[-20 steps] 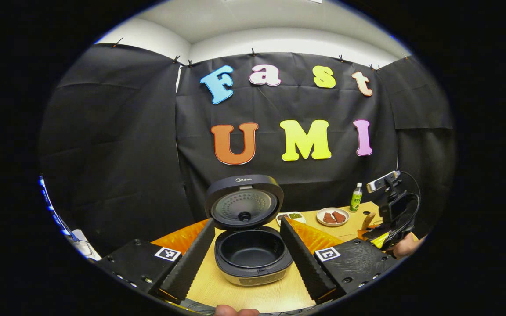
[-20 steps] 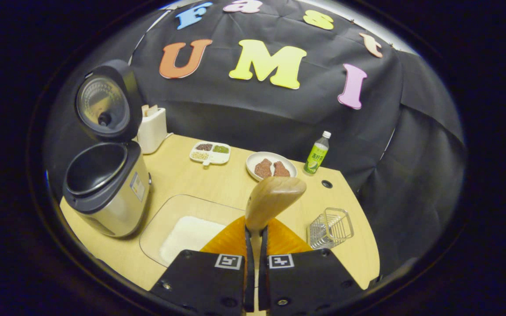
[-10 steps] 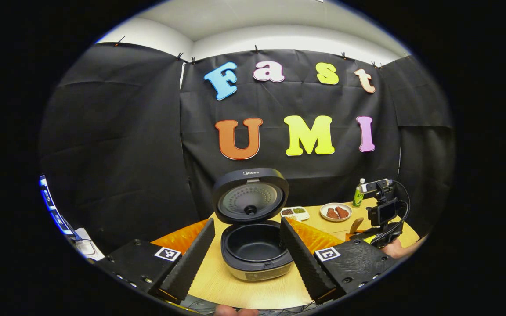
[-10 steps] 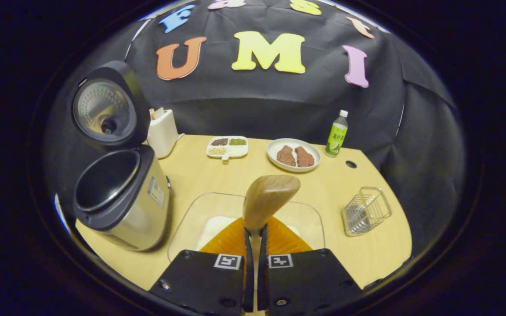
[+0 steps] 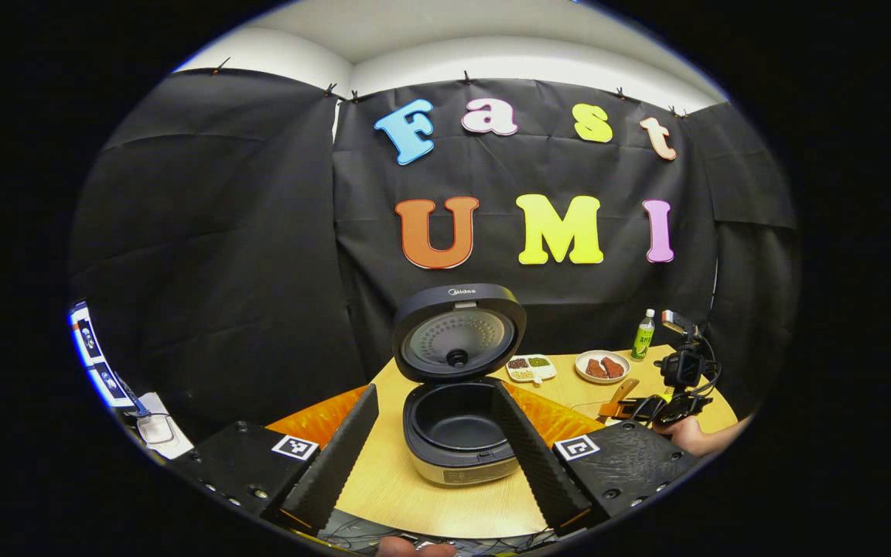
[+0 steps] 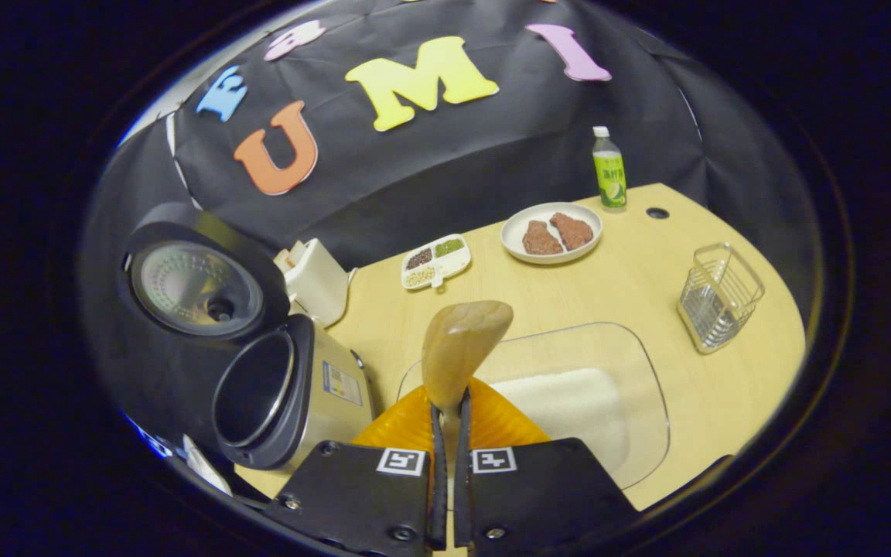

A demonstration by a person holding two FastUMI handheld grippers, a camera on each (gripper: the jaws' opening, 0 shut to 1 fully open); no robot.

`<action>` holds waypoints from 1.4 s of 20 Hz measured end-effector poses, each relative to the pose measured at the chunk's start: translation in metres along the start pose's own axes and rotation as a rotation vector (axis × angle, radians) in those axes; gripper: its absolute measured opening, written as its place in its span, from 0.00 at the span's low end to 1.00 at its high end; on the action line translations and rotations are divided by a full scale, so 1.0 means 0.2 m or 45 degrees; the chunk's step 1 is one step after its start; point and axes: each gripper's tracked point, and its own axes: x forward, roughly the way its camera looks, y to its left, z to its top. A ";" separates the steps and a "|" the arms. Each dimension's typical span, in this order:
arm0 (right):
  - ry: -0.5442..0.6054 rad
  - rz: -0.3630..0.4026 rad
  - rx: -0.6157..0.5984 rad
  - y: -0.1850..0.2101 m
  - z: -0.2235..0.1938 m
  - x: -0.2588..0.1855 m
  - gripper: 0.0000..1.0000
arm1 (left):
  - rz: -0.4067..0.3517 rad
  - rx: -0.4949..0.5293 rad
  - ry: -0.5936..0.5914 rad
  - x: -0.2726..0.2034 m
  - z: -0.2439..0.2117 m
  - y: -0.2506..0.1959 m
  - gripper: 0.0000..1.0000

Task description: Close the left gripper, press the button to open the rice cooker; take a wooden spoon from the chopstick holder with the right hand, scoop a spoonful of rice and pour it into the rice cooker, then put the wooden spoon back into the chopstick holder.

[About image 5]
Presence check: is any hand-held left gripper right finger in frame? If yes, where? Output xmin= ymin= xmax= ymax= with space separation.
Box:
xmin=492 ymin=381 xmax=698 ymax=538

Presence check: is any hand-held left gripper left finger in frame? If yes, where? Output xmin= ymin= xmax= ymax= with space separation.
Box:
xmin=171 ymin=384 xmax=379 ymax=535

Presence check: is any dark grey rice cooker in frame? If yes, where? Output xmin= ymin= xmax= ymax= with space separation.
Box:
xmin=391 ymin=284 xmax=528 ymax=487

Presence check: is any green drink bottle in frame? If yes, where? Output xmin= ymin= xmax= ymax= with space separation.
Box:
xmin=631 ymin=309 xmax=657 ymax=362

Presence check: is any white round plate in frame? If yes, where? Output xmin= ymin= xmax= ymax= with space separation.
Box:
xmin=575 ymin=350 xmax=632 ymax=386

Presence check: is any white divided snack dish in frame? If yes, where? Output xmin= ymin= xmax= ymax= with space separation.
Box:
xmin=506 ymin=354 xmax=558 ymax=386

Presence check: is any printed standing banner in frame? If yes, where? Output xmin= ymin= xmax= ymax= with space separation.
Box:
xmin=68 ymin=302 xmax=138 ymax=411

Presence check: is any black backdrop cloth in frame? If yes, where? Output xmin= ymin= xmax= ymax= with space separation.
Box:
xmin=68 ymin=68 xmax=802 ymax=442

